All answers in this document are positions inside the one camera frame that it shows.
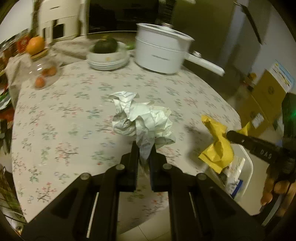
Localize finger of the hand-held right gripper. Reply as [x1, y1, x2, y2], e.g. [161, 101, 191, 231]
[226, 130, 254, 150]

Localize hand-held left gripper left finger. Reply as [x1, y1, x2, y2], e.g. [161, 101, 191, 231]
[22, 140, 140, 241]

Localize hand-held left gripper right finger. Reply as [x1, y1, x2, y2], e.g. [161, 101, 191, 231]
[149, 146, 266, 241]

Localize yellow wrapper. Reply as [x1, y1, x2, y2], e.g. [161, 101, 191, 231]
[198, 115, 251, 173]

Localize white trash bin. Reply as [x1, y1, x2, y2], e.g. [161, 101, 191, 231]
[208, 144, 253, 201]

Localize white paper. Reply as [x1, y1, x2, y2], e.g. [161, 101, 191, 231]
[109, 91, 176, 160]

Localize blue box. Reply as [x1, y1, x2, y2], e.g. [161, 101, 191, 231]
[231, 179, 243, 197]

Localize person's right hand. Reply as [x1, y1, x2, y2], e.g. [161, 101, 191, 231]
[260, 171, 296, 216]

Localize blue white printed poster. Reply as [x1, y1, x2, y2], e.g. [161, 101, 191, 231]
[268, 60, 296, 93]

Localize grey refrigerator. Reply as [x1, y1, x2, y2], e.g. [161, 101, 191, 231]
[171, 0, 269, 102]

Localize white bowl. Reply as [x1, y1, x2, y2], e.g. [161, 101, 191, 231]
[87, 42, 129, 64]

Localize white electric pot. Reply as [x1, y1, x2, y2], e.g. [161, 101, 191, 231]
[134, 23, 226, 76]

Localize dark green squash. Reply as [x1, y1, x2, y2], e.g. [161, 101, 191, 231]
[92, 37, 118, 54]

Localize small floral cloth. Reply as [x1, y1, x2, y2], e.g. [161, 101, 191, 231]
[6, 38, 93, 93]

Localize cluttered metal shelf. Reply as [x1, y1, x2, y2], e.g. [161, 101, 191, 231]
[0, 70, 26, 232]

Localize clear glass jar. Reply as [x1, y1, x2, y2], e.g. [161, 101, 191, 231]
[28, 47, 62, 90]

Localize black microwave oven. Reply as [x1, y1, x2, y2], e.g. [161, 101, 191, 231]
[80, 0, 174, 36]

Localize large orange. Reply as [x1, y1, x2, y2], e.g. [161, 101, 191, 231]
[26, 36, 45, 55]

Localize white air fryer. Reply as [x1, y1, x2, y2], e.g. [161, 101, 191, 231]
[38, 0, 81, 43]

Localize red label bottle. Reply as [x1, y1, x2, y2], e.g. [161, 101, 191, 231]
[16, 29, 34, 55]

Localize dried twigs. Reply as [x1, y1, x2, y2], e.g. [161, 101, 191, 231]
[30, 0, 41, 37]

